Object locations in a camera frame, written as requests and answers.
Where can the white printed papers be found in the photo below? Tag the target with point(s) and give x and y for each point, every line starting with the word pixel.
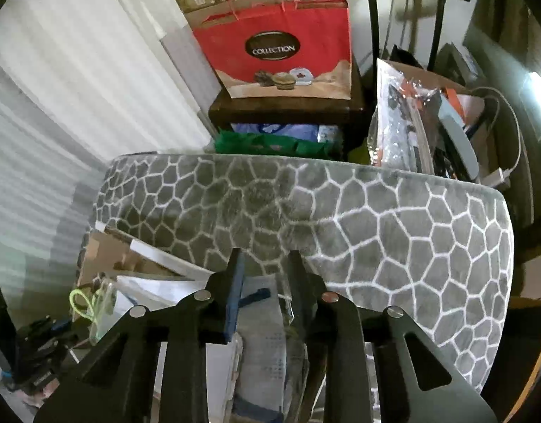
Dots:
pixel 165 288

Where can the cardboard box of clutter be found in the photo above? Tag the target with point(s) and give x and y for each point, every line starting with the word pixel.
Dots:
pixel 471 110

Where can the gold flat box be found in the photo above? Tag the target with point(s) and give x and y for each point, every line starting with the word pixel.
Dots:
pixel 202 2

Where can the grey flat device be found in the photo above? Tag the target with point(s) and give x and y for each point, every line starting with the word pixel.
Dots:
pixel 460 141

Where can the grey white patterned blanket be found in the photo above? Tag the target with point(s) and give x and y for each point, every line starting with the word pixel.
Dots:
pixel 341 211

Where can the green shopping bag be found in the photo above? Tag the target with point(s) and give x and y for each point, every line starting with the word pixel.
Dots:
pixel 261 145

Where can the cardboard tray box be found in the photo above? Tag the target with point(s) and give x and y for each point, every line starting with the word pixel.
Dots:
pixel 107 251

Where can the white striped curtain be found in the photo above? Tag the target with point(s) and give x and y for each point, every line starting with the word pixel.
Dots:
pixel 54 75

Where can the red Collection gift bag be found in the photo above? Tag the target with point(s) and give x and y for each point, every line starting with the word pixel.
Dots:
pixel 314 39

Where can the clear plastic bag with paper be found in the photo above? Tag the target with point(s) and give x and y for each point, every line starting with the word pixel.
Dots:
pixel 266 361

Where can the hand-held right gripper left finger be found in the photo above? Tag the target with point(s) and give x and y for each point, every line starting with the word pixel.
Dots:
pixel 234 304

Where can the dark wooden side table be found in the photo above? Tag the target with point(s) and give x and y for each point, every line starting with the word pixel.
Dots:
pixel 288 110

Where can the clear plastic bag of parts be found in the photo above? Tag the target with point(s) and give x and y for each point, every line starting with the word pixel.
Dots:
pixel 398 132

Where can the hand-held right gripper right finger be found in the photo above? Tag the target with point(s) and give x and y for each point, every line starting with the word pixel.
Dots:
pixel 297 291

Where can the blue printed packet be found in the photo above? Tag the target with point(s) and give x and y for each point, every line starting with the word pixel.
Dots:
pixel 292 132

